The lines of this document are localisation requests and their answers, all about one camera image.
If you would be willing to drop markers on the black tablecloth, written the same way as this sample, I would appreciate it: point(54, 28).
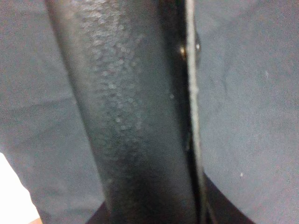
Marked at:
point(248, 99)

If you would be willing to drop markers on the black leather pouch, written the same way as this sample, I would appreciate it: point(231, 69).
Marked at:
point(132, 67)

